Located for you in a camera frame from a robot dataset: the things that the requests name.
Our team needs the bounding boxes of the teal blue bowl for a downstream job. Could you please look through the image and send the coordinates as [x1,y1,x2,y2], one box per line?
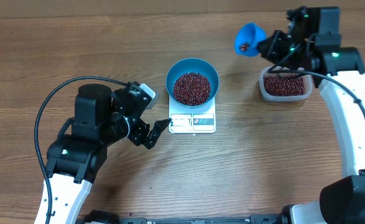
[165,58,219,108]

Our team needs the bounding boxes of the white digital kitchen scale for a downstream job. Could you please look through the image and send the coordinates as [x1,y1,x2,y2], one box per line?
[169,96,216,134]

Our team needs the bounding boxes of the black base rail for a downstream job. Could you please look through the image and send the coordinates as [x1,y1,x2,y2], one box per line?
[76,210,291,224]

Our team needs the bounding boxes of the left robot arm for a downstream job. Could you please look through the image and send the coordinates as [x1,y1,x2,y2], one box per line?
[35,82,171,223]

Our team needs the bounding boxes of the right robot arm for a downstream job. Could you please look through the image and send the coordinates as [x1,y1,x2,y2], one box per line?
[257,6,365,223]

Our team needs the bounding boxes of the red beans in bowl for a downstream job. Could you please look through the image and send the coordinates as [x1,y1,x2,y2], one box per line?
[173,72,211,106]

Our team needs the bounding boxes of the blue plastic measuring scoop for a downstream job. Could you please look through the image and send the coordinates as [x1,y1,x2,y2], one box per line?
[234,22,267,57]

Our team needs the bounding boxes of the clear plastic container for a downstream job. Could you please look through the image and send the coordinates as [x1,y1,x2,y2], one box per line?
[259,67,313,103]

